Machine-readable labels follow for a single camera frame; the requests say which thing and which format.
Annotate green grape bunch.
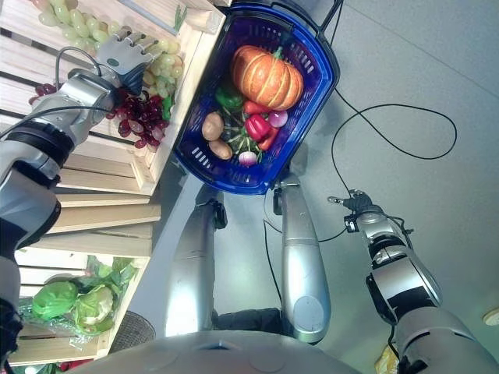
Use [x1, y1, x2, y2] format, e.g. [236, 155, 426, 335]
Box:
[141, 37, 185, 99]
[31, 0, 122, 52]

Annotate silver robot leg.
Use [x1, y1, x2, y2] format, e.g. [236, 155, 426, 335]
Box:
[165, 197, 228, 340]
[271, 174, 333, 346]

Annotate loose green leaves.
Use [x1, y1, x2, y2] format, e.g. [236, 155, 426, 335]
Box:
[83, 254, 138, 298]

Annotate wooden crate with cabbages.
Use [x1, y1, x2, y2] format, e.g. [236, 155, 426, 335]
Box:
[6, 192, 162, 368]

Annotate round grey mesh stool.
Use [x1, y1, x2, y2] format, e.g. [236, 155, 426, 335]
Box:
[115, 310, 157, 356]

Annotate black floor cable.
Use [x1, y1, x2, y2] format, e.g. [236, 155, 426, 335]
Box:
[262, 0, 458, 312]

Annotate left silver robot leg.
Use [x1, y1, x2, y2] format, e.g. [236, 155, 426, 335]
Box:
[165, 197, 228, 340]

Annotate grey robot torso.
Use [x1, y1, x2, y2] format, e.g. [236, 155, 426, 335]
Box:
[73, 331, 376, 374]

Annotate bright green lettuce head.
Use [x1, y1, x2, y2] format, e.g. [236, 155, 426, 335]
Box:
[31, 280, 80, 322]

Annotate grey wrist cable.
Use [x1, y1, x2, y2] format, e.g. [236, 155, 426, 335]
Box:
[53, 45, 105, 91]

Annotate green herb sprig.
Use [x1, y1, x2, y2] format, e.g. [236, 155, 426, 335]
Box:
[172, 4, 189, 33]

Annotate right silver robot leg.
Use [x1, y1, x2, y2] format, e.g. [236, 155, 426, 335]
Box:
[271, 174, 333, 346]

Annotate red bell pepper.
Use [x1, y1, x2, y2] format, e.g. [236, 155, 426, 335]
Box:
[244, 113, 273, 141]

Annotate pale green cabbage head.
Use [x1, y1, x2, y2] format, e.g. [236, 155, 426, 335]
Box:
[75, 285, 117, 335]

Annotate black basket handle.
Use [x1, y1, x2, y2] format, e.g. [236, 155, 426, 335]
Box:
[228, 0, 345, 41]

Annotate wooden crate with grapes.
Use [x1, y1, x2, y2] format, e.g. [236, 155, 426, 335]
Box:
[0, 0, 228, 196]

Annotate red chili pepper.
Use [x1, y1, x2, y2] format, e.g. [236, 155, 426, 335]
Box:
[257, 125, 281, 152]

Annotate brown potato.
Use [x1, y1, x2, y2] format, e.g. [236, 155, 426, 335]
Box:
[200, 111, 225, 142]
[207, 139, 234, 161]

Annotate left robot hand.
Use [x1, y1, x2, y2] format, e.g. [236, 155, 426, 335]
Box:
[94, 30, 161, 97]

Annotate blue plastic shopping basket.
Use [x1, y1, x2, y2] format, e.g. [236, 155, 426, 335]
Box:
[171, 0, 341, 196]

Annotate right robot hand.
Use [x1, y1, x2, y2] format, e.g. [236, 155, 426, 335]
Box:
[327, 188, 376, 213]

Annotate purple onion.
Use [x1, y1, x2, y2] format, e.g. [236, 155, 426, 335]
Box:
[268, 109, 289, 129]

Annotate orange pumpkin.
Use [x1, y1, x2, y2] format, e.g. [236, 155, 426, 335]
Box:
[229, 45, 305, 112]

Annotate red grape bunch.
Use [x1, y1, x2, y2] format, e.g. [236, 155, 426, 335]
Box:
[105, 90, 171, 152]
[28, 83, 58, 106]

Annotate orange-red chili pepper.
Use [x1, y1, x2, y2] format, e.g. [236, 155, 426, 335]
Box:
[242, 100, 268, 115]

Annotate green bell pepper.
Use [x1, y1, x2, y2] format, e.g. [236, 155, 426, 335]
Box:
[214, 86, 245, 112]

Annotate dark green striped squash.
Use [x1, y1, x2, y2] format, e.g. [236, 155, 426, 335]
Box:
[221, 115, 260, 157]

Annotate yellow bag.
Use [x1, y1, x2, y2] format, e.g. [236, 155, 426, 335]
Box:
[374, 345, 401, 374]

